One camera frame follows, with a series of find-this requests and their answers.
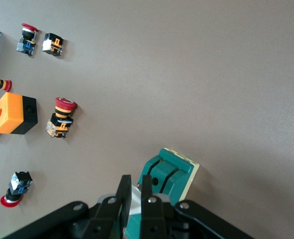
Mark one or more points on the red orange stop button head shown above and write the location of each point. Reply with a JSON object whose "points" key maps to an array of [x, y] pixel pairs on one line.
{"points": [[5, 85]]}

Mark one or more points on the red push button switch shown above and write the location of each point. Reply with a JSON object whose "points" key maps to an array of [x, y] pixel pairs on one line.
{"points": [[26, 46], [21, 184]]}

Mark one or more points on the red emergency stop button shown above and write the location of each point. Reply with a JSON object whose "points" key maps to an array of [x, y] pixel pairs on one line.
{"points": [[64, 103]]}

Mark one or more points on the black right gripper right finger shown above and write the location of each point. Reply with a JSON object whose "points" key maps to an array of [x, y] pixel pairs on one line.
{"points": [[152, 219]]}

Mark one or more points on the orange button enclosure box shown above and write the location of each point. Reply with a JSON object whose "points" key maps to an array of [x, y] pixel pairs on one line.
{"points": [[7, 112]]}

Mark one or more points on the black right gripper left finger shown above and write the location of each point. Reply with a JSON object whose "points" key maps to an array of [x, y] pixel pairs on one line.
{"points": [[125, 194]]}

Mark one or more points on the orange black contact block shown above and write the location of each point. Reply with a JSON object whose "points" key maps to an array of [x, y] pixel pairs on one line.
{"points": [[53, 43]]}

